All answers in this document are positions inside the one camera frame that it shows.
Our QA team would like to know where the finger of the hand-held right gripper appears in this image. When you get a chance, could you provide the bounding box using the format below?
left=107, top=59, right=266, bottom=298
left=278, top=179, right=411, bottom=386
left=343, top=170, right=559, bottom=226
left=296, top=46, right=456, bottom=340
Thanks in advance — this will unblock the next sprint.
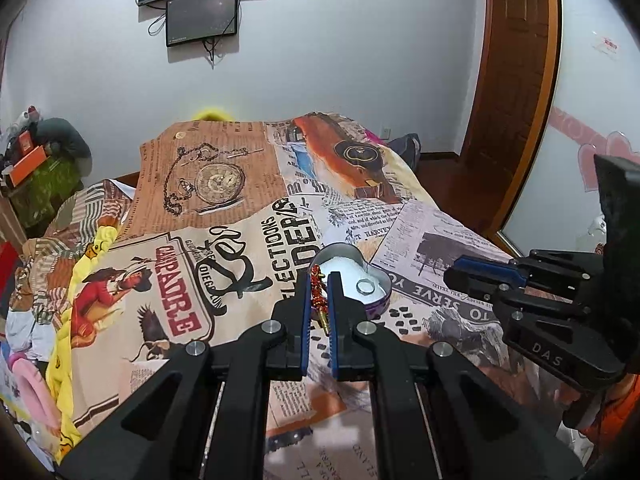
left=492, top=283, right=598, bottom=322
left=443, top=248, right=605, bottom=303

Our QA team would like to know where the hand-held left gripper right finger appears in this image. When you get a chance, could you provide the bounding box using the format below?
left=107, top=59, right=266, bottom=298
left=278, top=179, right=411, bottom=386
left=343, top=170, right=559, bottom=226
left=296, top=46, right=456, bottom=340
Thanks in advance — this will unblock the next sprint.
left=327, top=272, right=587, bottom=480

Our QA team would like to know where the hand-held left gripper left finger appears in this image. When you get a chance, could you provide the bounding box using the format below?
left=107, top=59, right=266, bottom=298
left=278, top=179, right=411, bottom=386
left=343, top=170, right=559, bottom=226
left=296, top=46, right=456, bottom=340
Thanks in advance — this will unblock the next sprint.
left=54, top=272, right=312, bottom=480

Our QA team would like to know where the red beaded hair pin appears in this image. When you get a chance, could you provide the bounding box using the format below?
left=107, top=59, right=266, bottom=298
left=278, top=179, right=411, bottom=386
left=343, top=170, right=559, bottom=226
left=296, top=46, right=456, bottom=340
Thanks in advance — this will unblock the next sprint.
left=309, top=264, right=333, bottom=335

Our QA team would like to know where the heart-shaped tin box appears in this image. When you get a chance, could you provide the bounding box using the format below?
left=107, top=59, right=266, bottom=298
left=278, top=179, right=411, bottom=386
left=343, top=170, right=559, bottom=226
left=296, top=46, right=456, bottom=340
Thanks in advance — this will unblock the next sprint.
left=309, top=243, right=392, bottom=321

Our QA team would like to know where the person's right forearm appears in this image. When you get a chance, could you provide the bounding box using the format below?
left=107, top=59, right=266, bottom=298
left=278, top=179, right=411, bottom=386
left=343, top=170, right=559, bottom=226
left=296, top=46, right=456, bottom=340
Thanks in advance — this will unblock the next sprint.
left=580, top=373, right=640, bottom=466

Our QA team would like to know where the newspaper print blanket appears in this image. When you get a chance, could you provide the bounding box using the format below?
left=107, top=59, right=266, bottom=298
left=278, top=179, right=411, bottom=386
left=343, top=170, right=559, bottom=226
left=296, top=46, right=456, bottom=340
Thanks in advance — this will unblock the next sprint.
left=7, top=110, right=576, bottom=480

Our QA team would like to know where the dark blue bag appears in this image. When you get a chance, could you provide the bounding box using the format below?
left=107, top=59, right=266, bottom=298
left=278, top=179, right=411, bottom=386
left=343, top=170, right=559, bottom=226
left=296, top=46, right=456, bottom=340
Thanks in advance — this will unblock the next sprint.
left=386, top=133, right=423, bottom=174

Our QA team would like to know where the wooden door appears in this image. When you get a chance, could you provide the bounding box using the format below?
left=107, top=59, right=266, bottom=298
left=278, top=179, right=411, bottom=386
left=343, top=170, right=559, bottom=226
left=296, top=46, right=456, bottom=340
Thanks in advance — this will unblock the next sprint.
left=458, top=0, right=563, bottom=201

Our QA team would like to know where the yellow blanket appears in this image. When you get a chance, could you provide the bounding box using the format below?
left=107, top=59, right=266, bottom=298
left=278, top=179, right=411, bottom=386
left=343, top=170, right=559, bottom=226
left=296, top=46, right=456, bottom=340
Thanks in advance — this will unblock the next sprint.
left=46, top=225, right=124, bottom=451

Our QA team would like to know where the green cloth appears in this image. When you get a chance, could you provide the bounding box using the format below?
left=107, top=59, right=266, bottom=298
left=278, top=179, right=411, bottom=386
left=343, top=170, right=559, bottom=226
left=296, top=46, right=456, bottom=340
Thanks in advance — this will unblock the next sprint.
left=10, top=156, right=85, bottom=229

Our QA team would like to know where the grey jacket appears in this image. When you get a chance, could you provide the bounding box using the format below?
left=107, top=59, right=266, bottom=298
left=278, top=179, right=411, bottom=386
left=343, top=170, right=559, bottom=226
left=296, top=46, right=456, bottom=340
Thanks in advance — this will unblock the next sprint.
left=36, top=118, right=94, bottom=171

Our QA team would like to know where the orange box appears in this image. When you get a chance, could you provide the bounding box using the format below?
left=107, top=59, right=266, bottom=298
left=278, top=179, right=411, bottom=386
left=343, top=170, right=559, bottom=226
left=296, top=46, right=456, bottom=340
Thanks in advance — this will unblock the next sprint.
left=5, top=130, right=54, bottom=189

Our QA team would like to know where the small black screen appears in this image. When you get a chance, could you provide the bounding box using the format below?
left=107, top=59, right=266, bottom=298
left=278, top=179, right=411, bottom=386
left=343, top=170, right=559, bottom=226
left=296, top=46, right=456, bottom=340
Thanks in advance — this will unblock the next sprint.
left=165, top=0, right=239, bottom=49

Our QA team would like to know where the pink heart wall sticker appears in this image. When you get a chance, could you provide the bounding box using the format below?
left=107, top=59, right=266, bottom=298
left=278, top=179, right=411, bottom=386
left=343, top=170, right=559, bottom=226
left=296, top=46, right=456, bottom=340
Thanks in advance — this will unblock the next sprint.
left=548, top=107, right=640, bottom=196

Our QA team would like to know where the white wall label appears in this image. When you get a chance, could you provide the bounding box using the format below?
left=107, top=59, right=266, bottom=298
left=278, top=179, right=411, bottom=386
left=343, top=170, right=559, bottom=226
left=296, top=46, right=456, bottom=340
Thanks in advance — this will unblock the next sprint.
left=592, top=34, right=623, bottom=59

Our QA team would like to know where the black cable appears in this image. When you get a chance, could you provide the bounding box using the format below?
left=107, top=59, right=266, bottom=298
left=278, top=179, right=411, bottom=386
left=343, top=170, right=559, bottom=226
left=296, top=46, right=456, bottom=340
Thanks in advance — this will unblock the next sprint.
left=148, top=8, right=243, bottom=70

